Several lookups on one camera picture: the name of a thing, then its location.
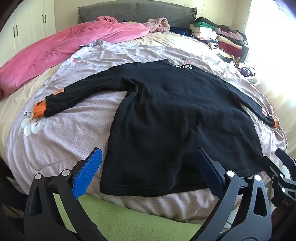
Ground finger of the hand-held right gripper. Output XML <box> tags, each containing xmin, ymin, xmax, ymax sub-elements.
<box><xmin>261</xmin><ymin>155</ymin><xmax>287</xmax><ymax>184</ymax></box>
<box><xmin>275</xmin><ymin>148</ymin><xmax>296</xmax><ymax>179</ymax></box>

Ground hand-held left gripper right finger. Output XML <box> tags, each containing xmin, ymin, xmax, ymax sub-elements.
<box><xmin>192</xmin><ymin>148</ymin><xmax>273</xmax><ymax>241</ymax></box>

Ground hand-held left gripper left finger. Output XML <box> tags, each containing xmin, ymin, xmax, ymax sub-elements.
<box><xmin>23</xmin><ymin>148</ymin><xmax>107</xmax><ymax>241</ymax></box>

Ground black sweater with orange patches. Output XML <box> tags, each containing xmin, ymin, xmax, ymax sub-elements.
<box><xmin>33</xmin><ymin>59</ymin><xmax>280</xmax><ymax>197</ymax></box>

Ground purple clothes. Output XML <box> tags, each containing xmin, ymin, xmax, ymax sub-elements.
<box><xmin>239</xmin><ymin>66</ymin><xmax>256</xmax><ymax>78</ymax></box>

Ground stack of folded clothes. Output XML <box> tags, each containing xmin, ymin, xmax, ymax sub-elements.
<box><xmin>190</xmin><ymin>17</ymin><xmax>249</xmax><ymax>63</ymax></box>

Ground light purple strawberry quilt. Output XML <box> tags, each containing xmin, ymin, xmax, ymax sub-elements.
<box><xmin>6</xmin><ymin>39</ymin><xmax>288</xmax><ymax>223</ymax></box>

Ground green cloth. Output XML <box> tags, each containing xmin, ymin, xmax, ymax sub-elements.
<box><xmin>53</xmin><ymin>193</ymin><xmax>201</xmax><ymax>241</ymax></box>

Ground black bin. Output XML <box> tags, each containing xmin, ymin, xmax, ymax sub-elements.
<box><xmin>239</xmin><ymin>44</ymin><xmax>251</xmax><ymax>63</ymax></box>

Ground pink blanket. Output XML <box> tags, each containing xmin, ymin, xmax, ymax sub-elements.
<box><xmin>0</xmin><ymin>16</ymin><xmax>150</xmax><ymax>98</ymax></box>

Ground dark blue cloth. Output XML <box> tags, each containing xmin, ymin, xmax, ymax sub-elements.
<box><xmin>170</xmin><ymin>27</ymin><xmax>193</xmax><ymax>36</ymax></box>

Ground pink fluffy garment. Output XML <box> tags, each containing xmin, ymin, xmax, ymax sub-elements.
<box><xmin>146</xmin><ymin>17</ymin><xmax>171</xmax><ymax>33</ymax></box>

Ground white wardrobe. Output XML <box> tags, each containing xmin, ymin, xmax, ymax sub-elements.
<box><xmin>0</xmin><ymin>0</ymin><xmax>57</xmax><ymax>61</ymax></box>

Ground grey padded headboard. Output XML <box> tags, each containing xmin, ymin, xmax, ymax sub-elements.
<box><xmin>77</xmin><ymin>0</ymin><xmax>198</xmax><ymax>30</ymax></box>

